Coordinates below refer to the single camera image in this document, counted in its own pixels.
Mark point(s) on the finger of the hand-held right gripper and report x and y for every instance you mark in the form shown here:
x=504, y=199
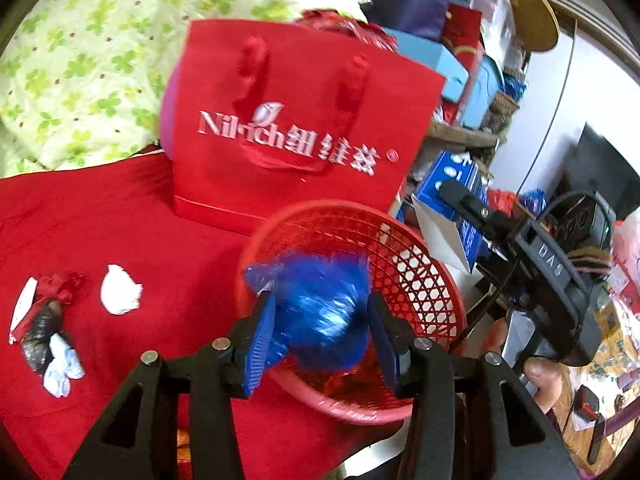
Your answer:
x=462, y=200

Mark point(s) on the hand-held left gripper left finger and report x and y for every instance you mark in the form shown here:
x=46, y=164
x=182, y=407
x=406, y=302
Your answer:
x=260, y=345

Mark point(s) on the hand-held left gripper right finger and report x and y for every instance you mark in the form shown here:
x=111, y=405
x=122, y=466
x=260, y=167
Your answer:
x=382, y=340

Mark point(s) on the blue plastic bag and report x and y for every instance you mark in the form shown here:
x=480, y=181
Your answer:
x=320, y=310

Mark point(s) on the red mesh plastic basket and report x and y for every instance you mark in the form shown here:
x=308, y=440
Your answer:
x=420, y=280

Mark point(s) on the red wrapper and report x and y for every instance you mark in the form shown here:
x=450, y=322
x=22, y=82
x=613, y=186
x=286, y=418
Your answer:
x=62, y=285

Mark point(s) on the person's right hand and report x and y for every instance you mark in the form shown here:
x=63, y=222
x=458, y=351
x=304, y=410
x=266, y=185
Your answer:
x=542, y=380

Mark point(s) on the blue printed box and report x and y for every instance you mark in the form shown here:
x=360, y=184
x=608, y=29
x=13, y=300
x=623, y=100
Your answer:
x=450, y=180

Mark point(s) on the white paper bag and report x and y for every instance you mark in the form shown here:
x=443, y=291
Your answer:
x=442, y=235

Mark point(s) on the blue plastic container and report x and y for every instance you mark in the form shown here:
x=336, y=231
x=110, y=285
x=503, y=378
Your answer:
x=485, y=90

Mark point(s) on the black monitor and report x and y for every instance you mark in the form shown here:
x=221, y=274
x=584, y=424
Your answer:
x=605, y=165

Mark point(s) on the light blue box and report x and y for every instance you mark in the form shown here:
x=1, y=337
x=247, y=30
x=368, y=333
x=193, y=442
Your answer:
x=435, y=65

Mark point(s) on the white crumpled paper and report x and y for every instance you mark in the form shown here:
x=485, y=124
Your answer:
x=120, y=290

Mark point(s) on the red velvet blanket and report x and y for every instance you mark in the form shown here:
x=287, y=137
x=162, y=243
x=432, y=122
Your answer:
x=150, y=240

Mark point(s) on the clear plastic storage box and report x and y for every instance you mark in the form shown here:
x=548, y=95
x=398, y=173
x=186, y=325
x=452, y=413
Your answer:
x=492, y=5

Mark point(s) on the white and blue tissue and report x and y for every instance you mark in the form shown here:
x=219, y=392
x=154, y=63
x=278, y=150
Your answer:
x=62, y=367

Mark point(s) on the red paper gift bag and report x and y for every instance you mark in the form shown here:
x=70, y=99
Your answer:
x=300, y=85

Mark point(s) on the round wooden tabletop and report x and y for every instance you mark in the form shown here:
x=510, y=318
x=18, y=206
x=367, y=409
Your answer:
x=535, y=10

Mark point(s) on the red foil bag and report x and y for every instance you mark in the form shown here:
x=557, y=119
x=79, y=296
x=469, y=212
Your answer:
x=350, y=27

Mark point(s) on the dark grey crumpled wrapper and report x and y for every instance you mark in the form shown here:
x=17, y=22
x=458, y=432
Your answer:
x=42, y=335

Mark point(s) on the green floral blanket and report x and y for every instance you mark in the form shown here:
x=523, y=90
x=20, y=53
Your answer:
x=100, y=35

